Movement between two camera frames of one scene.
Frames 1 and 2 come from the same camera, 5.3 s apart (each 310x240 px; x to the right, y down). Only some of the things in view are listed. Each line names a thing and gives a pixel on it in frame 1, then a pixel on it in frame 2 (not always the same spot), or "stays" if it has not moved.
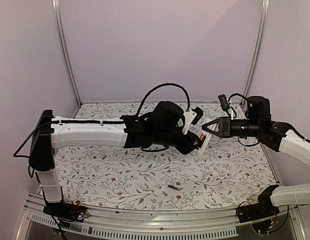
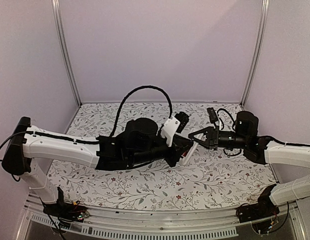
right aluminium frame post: (265, 7) stays
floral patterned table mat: (228, 174) stays
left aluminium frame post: (65, 52) stays
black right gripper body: (225, 127) to (214, 139)
